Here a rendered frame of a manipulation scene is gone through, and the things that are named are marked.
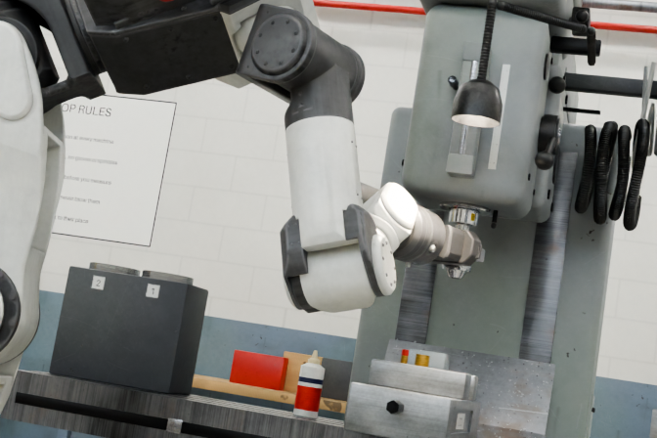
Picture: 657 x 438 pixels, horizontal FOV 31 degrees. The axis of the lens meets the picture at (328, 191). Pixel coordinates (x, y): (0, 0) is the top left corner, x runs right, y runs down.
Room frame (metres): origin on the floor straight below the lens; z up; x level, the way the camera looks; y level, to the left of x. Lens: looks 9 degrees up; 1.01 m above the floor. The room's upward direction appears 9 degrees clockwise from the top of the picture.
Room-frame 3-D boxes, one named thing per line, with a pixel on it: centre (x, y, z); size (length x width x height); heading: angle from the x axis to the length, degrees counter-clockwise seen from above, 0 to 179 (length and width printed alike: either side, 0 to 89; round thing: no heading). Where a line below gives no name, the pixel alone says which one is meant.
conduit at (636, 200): (2.09, -0.48, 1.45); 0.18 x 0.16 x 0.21; 165
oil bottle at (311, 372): (1.94, -0.02, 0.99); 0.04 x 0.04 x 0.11
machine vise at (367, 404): (1.86, -0.20, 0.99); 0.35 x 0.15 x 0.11; 164
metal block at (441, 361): (1.89, -0.20, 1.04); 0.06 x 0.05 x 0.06; 74
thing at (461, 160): (1.78, -0.20, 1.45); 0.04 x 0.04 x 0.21; 75
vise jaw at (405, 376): (1.84, -0.19, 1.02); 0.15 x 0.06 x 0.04; 74
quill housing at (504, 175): (1.89, -0.23, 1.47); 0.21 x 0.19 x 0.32; 75
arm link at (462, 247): (1.82, -0.17, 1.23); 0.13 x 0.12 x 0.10; 50
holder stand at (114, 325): (2.06, 0.30, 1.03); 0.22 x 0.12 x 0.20; 77
